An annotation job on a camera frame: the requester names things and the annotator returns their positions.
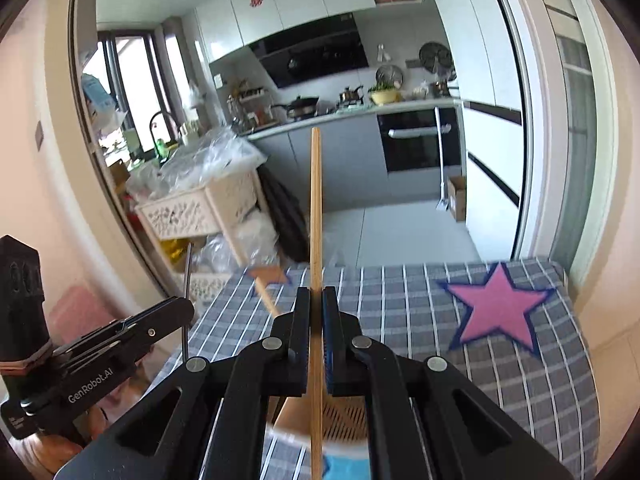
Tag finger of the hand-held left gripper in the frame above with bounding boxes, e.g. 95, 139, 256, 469
117, 296, 196, 357
54, 321, 153, 377

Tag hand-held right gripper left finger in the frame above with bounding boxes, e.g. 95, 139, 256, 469
52, 287, 313, 480

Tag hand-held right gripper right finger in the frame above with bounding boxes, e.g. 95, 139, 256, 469
322, 286, 574, 480

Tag metal chopstick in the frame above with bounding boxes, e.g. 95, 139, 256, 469
182, 241, 194, 362

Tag beige plastic utensil holder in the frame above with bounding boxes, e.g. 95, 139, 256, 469
270, 394, 372, 450

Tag plain bamboo chopstick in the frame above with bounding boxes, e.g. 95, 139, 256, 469
309, 127, 325, 480

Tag pink plastic stool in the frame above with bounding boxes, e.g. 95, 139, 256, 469
46, 284, 119, 347

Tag yellow oil bottle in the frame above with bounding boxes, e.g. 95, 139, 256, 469
162, 239, 194, 272

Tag grey checked tablecloth with stars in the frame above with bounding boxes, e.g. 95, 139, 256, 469
150, 257, 601, 480

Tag beige plastic basket cart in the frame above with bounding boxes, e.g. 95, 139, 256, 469
134, 167, 275, 307

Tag black bag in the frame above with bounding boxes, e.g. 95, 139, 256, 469
257, 165, 311, 264

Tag pile of clear plastic bags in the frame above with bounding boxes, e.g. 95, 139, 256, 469
126, 126, 269, 202

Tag grey lower cabinets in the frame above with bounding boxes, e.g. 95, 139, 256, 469
250, 112, 389, 214

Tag black faucet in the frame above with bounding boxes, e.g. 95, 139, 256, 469
148, 111, 179, 157

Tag cardboard box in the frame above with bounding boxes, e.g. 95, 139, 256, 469
446, 175, 469, 224

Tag black built-in oven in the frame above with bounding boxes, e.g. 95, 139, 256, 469
376, 106, 464, 174

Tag white mop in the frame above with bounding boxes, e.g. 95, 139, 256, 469
432, 106, 452, 212

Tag black wok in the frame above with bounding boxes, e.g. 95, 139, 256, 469
270, 95, 321, 121

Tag yellow bowl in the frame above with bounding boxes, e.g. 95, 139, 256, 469
368, 87, 401, 106

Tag black range hood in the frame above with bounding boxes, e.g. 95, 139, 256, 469
248, 12, 371, 90

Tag small round fan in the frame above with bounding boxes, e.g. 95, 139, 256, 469
418, 42, 454, 74

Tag tall white cabinet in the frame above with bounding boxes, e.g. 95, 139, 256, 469
429, 0, 527, 262

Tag white upper cabinets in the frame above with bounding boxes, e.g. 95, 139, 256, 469
195, 0, 379, 64

